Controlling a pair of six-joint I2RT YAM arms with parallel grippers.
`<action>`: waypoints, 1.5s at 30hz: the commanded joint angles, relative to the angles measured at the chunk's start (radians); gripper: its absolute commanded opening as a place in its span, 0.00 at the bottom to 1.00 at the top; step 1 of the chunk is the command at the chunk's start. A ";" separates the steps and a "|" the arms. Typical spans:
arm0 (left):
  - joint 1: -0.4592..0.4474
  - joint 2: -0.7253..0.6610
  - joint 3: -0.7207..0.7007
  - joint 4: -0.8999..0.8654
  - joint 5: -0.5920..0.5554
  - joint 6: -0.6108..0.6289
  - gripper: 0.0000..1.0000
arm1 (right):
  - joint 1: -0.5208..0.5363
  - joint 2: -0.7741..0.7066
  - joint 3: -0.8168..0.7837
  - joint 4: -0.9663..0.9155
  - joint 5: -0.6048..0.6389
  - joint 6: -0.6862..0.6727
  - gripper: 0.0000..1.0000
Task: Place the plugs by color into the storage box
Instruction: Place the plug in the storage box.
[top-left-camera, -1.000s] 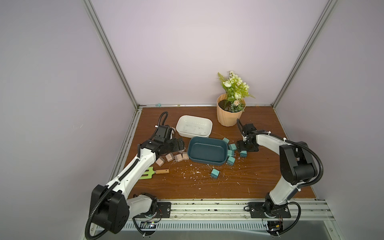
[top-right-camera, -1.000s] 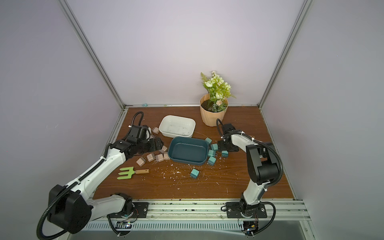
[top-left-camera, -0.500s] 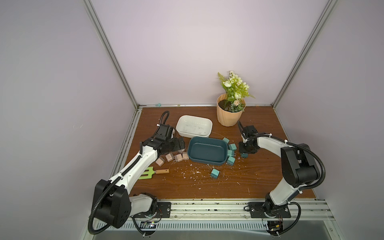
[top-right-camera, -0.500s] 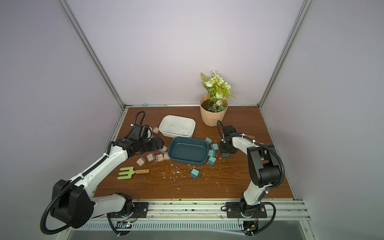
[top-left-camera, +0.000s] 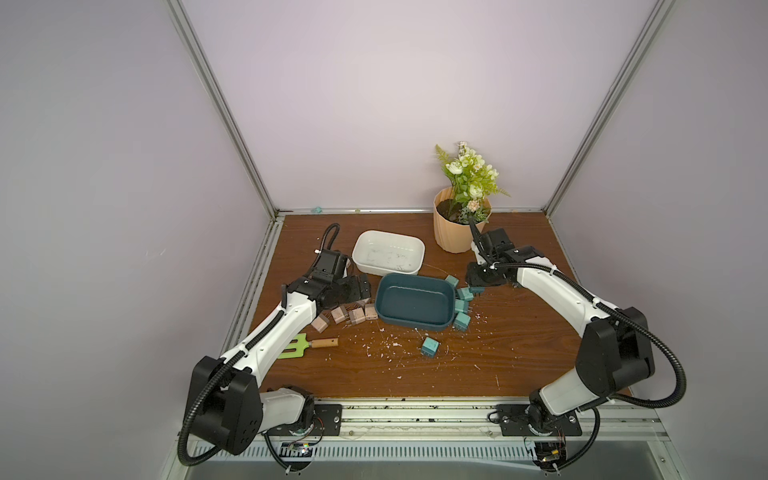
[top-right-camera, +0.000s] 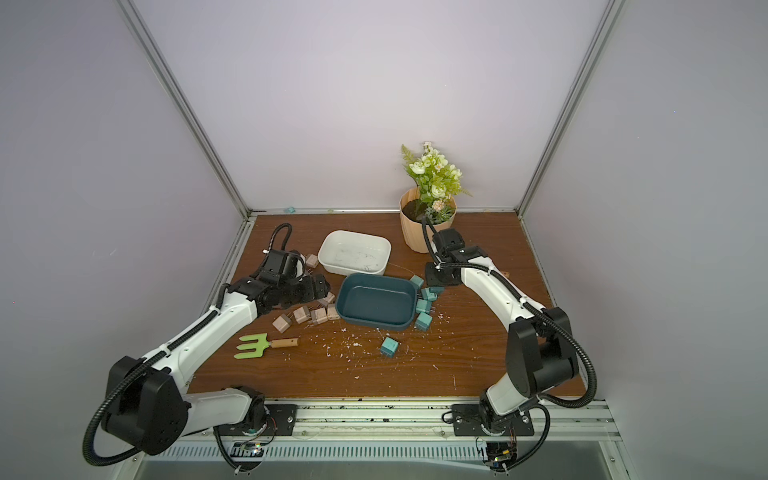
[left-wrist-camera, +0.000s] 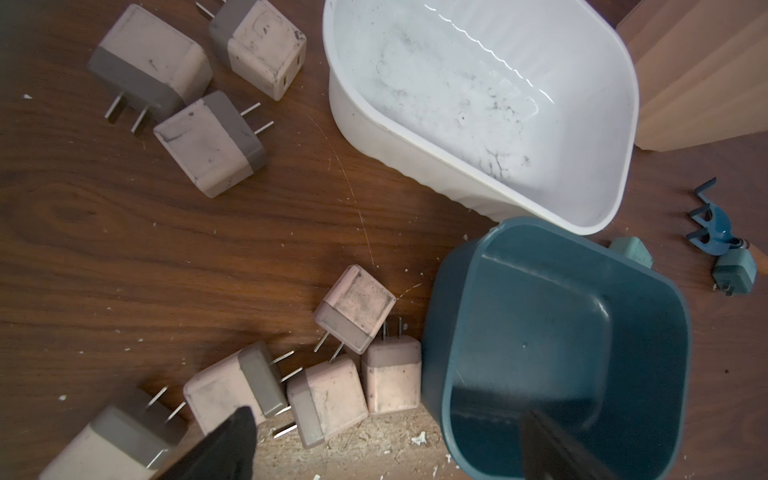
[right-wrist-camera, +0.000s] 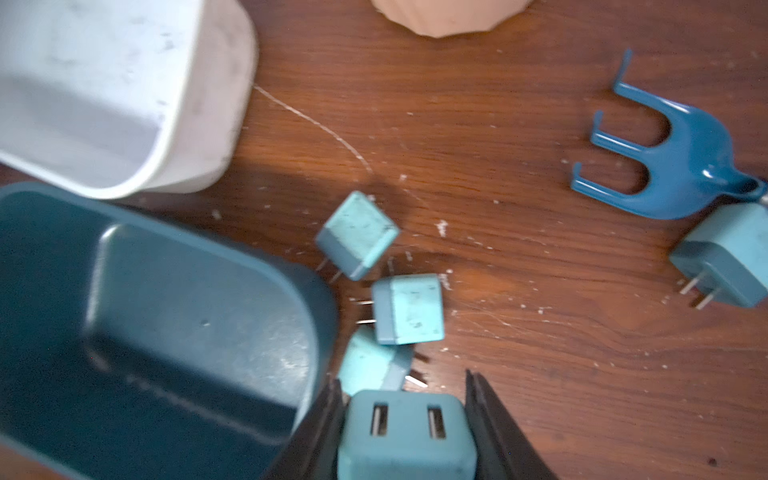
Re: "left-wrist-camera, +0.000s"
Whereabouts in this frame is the blue garden rake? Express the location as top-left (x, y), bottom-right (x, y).
top-left (685, 177), bottom-right (767, 275)

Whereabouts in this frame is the teal plug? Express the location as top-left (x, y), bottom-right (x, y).
top-left (712, 249), bottom-right (758, 296)
top-left (609, 236), bottom-right (654, 269)

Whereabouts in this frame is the pink plug middle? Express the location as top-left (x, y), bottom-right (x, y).
top-left (313, 264), bottom-right (397, 356)

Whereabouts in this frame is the teal plug by rake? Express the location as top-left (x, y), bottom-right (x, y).
top-left (712, 249), bottom-right (758, 296)

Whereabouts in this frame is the pink plug far left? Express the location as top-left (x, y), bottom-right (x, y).
top-left (87, 4), bottom-right (213, 133)

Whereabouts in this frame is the teal plastic storage box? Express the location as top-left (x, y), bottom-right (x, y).
top-left (421, 217), bottom-right (692, 479)

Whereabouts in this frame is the white plastic storage box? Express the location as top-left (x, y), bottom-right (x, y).
top-left (322, 1), bottom-right (639, 235)

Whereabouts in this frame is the beige flower pot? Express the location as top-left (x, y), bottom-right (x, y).
top-left (617, 1), bottom-right (767, 151)

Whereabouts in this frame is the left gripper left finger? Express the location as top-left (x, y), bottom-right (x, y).
top-left (159, 406), bottom-right (257, 480)

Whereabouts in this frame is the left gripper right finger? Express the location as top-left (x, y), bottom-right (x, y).
top-left (520, 410), bottom-right (617, 480)

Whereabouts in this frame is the pink plug far top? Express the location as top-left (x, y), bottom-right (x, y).
top-left (195, 0), bottom-right (307, 101)

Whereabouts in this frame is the pink plug far lower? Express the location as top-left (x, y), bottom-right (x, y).
top-left (153, 91), bottom-right (274, 198)

